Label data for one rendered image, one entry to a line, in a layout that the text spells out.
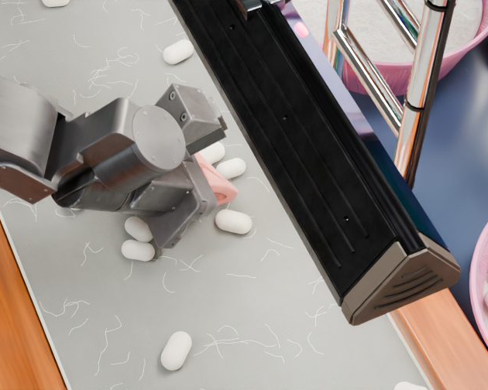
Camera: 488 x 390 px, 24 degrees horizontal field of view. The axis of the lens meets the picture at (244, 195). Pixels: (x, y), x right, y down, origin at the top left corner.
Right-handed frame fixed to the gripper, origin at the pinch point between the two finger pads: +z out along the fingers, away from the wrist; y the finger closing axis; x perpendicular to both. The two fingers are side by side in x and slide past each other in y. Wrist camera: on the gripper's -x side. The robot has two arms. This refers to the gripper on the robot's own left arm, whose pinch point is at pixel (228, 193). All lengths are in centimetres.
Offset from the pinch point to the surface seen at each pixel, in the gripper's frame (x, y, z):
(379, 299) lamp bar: -22.0, -29.4, -21.8
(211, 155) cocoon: -0.3, 4.9, 0.2
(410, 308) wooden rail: -7.0, -18.7, 7.1
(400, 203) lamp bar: -27.1, -25.8, -22.3
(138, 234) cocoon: 6.5, -0.5, -7.2
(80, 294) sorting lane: 12.3, -3.5, -11.6
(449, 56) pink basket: -18.9, 5.4, 20.6
